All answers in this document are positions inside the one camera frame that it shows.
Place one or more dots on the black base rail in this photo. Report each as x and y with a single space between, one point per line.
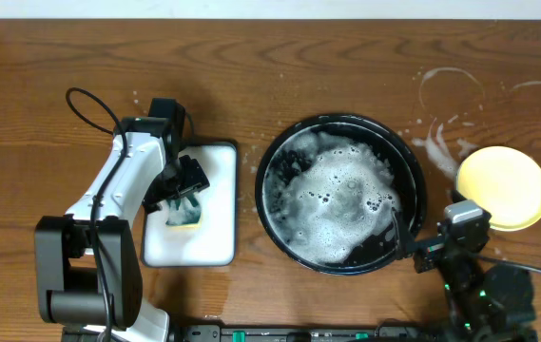
213 333

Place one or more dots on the black rectangular soap tray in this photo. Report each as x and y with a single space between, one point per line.
213 242

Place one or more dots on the green yellow sponge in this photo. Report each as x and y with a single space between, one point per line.
185 212

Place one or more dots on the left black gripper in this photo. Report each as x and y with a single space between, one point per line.
186 180

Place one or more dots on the yellow plate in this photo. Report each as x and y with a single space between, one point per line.
505 182

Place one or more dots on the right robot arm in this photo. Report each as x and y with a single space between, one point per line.
492 305

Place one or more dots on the black round tray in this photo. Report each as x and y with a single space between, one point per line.
332 190

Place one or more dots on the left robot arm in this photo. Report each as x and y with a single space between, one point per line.
87 269

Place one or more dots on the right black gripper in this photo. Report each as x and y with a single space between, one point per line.
431 249

